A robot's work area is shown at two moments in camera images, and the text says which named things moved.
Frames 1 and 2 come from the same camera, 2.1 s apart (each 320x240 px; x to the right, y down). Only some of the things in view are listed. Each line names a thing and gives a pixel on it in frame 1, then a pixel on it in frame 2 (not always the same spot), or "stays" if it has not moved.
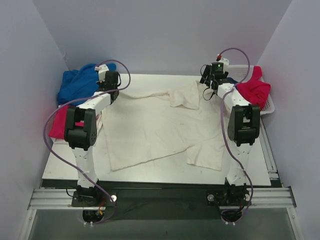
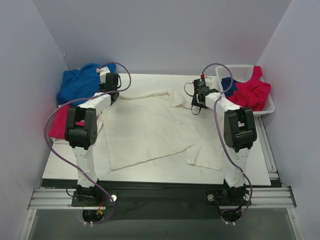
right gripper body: (206, 78) to (198, 100)
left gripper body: (110, 85) stays
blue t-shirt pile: (75, 85) stays
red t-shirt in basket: (256, 91) stays
